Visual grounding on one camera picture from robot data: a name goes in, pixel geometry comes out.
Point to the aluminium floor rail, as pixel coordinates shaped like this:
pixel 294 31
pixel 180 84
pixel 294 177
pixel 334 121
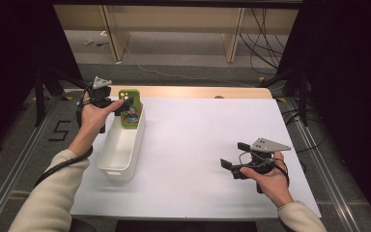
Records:
pixel 328 180
pixel 19 161

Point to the green phone case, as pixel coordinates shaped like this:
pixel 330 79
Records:
pixel 131 117

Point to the white plastic storage box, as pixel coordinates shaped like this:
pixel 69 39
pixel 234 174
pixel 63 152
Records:
pixel 120 151

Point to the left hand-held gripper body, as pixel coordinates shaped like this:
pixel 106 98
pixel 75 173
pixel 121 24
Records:
pixel 100 93

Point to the black metal stand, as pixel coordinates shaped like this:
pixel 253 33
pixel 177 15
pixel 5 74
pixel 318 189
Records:
pixel 39 96
pixel 303 96

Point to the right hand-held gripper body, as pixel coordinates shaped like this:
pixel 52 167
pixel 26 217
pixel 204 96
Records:
pixel 269 145

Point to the dark curtain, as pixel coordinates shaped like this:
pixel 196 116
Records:
pixel 351 80
pixel 9 64

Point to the person's left hand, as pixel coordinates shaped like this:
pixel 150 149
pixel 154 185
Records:
pixel 93 122

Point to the person's right hand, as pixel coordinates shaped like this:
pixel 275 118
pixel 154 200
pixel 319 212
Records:
pixel 275 183

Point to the white table mat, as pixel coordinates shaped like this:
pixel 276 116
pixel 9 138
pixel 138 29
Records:
pixel 190 154

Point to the light wooden shelf unit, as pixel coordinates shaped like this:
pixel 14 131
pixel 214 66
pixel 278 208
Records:
pixel 174 19

